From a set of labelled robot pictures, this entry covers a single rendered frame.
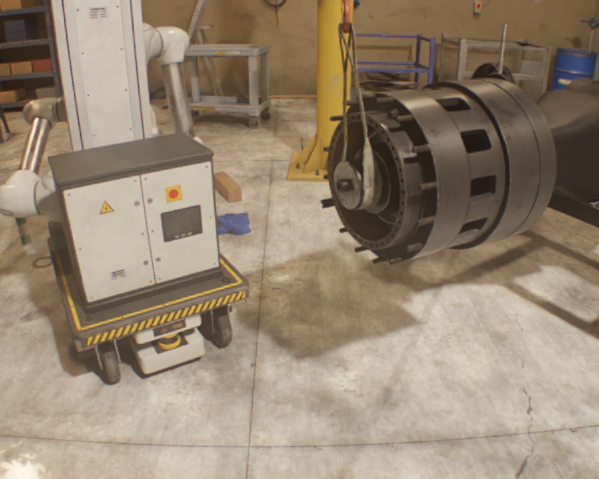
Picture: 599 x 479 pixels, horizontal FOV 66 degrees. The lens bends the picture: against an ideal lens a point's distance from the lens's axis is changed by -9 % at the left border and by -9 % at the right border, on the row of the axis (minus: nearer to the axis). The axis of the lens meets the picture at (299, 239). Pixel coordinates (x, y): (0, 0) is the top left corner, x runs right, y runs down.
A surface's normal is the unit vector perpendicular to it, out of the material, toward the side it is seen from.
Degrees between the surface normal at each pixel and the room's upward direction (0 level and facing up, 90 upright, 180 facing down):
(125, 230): 90
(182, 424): 0
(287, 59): 90
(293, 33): 90
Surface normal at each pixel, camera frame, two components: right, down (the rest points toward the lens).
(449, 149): 0.39, -0.16
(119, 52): 0.52, 0.39
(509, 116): 0.30, -0.41
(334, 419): 0.00, -0.89
